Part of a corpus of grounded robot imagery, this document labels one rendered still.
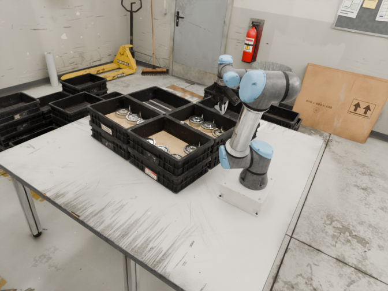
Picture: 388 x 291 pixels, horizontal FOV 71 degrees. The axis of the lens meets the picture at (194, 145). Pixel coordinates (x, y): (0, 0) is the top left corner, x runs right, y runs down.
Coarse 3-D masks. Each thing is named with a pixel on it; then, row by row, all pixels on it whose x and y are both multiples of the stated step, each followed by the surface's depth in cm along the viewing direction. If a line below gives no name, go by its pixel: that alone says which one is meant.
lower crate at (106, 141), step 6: (96, 126) 171; (96, 132) 174; (102, 132) 168; (96, 138) 179; (102, 138) 172; (108, 138) 169; (114, 138) 162; (108, 144) 170; (114, 144) 166; (120, 144) 160; (114, 150) 169; (120, 150) 163; (126, 150) 160; (126, 156) 162
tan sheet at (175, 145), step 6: (162, 132) 171; (156, 138) 165; (162, 138) 165; (168, 138) 166; (174, 138) 167; (156, 144) 159; (162, 144) 159; (168, 144) 160; (174, 144) 161; (180, 144) 161; (186, 144) 162; (174, 150) 156; (180, 150) 156
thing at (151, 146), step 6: (150, 120) 162; (174, 120) 165; (138, 126) 154; (186, 126) 160; (132, 132) 148; (198, 132) 155; (138, 138) 145; (210, 138) 151; (144, 144) 143; (150, 144) 140; (204, 144) 145; (210, 144) 148; (156, 150) 138; (162, 150) 137; (198, 150) 140; (168, 156) 134; (186, 156) 134; (192, 156) 138; (174, 162) 132; (180, 162) 132
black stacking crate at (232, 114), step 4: (204, 100) 197; (208, 100) 201; (212, 100) 206; (204, 104) 199; (208, 104) 203; (212, 104) 208; (216, 104) 212; (228, 104) 207; (232, 104) 205; (240, 104) 200; (212, 108) 209; (228, 108) 209; (232, 108) 206; (236, 108) 204; (240, 108) 202; (228, 112) 206; (232, 112) 207; (236, 112) 205; (232, 116) 201; (236, 116) 201
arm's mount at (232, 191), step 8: (232, 176) 145; (224, 184) 139; (232, 184) 140; (240, 184) 140; (272, 184) 143; (224, 192) 141; (232, 192) 138; (240, 192) 135; (248, 192) 136; (256, 192) 136; (264, 192) 137; (224, 200) 143; (232, 200) 140; (240, 200) 137; (248, 200) 134; (256, 200) 132; (264, 200) 138; (240, 208) 139; (248, 208) 136; (256, 208) 134; (256, 216) 135
